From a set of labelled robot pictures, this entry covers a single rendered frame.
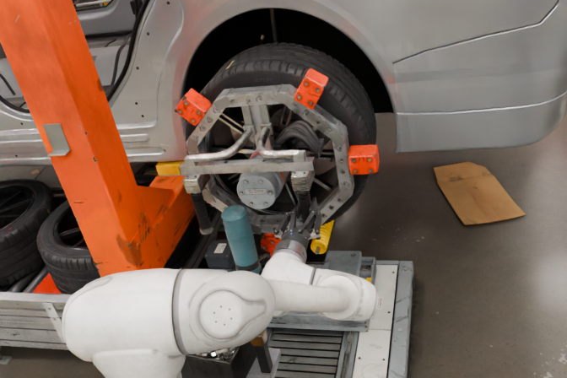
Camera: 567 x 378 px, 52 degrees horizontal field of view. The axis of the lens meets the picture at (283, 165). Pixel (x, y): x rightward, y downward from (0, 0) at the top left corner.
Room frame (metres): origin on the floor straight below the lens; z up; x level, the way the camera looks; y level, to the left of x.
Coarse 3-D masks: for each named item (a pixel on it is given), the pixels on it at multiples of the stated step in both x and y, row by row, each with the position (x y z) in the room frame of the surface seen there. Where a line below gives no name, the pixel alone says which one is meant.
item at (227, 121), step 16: (224, 112) 1.84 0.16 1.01; (224, 128) 2.01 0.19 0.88; (240, 128) 1.84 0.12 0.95; (208, 144) 1.84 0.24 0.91; (224, 144) 1.98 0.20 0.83; (288, 144) 1.81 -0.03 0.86; (224, 176) 1.87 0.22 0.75; (288, 176) 1.78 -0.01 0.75; (320, 176) 1.93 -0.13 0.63; (336, 176) 1.80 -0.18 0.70; (288, 192) 1.90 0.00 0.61; (320, 192) 1.80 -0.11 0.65; (272, 208) 1.80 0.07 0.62; (288, 208) 1.79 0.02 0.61
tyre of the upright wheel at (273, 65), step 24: (264, 48) 1.93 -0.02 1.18; (288, 48) 1.90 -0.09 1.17; (240, 72) 1.78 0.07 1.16; (264, 72) 1.76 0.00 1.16; (288, 72) 1.73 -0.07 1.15; (336, 72) 1.81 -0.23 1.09; (216, 96) 1.82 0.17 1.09; (336, 96) 1.69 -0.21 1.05; (360, 96) 1.81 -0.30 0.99; (360, 120) 1.68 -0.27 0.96; (360, 144) 1.67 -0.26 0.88; (360, 192) 1.68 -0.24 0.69; (336, 216) 1.71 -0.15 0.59
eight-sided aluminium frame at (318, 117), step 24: (240, 96) 1.70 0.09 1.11; (264, 96) 1.67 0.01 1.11; (288, 96) 1.65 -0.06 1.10; (216, 120) 1.73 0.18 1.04; (312, 120) 1.63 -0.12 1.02; (336, 120) 1.66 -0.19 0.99; (192, 144) 1.76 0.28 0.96; (336, 144) 1.61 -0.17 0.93; (216, 192) 1.79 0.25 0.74; (336, 192) 1.63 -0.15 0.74; (264, 216) 1.76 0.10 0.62
